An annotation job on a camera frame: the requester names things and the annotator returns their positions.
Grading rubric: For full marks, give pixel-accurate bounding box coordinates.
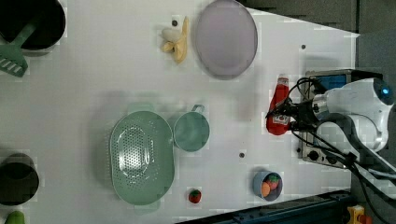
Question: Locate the green perforated colander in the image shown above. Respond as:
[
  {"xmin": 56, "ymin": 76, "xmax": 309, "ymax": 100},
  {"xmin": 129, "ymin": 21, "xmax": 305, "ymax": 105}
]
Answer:
[{"xmin": 109, "ymin": 103, "xmax": 175, "ymax": 215}]

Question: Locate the green toy vegetable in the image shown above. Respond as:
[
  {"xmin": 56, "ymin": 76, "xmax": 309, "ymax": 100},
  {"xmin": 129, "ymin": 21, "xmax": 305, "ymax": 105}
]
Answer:
[{"xmin": 5, "ymin": 211, "xmax": 25, "ymax": 224}]

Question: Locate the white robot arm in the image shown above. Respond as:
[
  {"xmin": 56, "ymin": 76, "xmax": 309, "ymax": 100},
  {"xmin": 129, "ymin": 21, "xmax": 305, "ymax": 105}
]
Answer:
[{"xmin": 265, "ymin": 77, "xmax": 395, "ymax": 201}]

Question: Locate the black cylinder container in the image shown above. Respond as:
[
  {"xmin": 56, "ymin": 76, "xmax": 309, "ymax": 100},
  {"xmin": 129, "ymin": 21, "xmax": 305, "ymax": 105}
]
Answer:
[{"xmin": 0, "ymin": 0, "xmax": 66, "ymax": 50}]

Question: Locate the toy strawberry in bowl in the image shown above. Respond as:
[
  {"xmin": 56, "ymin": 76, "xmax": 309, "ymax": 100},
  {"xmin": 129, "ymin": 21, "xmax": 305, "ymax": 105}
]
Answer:
[{"xmin": 265, "ymin": 175, "xmax": 280, "ymax": 190}]

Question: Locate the blue bowl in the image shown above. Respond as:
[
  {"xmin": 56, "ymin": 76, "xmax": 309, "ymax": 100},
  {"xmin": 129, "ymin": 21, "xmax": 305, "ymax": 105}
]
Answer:
[{"xmin": 252, "ymin": 171, "xmax": 283, "ymax": 202}]

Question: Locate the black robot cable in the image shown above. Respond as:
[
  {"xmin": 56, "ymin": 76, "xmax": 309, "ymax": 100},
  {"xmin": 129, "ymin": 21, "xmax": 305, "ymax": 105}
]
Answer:
[{"xmin": 288, "ymin": 77, "xmax": 396, "ymax": 224}]

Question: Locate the green mug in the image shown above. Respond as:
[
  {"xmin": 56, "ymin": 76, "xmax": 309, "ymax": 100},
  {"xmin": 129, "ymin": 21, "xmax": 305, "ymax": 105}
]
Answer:
[{"xmin": 174, "ymin": 105, "xmax": 210, "ymax": 152}]

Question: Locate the green slotted spatula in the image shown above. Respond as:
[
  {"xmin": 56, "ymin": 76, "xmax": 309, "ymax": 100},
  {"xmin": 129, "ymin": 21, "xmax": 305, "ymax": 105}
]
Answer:
[{"xmin": 0, "ymin": 17, "xmax": 40, "ymax": 77}]

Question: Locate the orange toy fruit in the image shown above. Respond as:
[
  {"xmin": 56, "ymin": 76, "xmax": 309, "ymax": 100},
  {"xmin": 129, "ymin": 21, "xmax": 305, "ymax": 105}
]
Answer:
[{"xmin": 261, "ymin": 182, "xmax": 271, "ymax": 197}]

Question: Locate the red ketchup bottle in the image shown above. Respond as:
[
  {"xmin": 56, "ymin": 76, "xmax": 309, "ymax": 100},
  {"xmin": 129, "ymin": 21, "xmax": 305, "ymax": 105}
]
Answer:
[{"xmin": 266, "ymin": 75, "xmax": 290, "ymax": 135}]

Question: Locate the purple round plate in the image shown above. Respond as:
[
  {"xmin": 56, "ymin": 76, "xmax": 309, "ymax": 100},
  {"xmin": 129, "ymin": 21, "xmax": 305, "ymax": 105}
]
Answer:
[{"xmin": 194, "ymin": 0, "xmax": 258, "ymax": 79}]

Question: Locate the toy strawberry on table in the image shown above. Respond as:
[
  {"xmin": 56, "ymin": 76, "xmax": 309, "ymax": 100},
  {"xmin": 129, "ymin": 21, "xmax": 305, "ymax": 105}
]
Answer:
[{"xmin": 188, "ymin": 189, "xmax": 202, "ymax": 203}]

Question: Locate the peeled toy banana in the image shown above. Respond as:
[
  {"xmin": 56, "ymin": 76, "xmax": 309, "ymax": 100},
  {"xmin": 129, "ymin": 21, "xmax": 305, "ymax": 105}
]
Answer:
[{"xmin": 161, "ymin": 17, "xmax": 190, "ymax": 63}]

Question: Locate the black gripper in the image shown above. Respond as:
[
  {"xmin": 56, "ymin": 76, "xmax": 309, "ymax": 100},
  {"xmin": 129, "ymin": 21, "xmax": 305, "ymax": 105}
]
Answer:
[{"xmin": 280, "ymin": 98, "xmax": 317, "ymax": 131}]

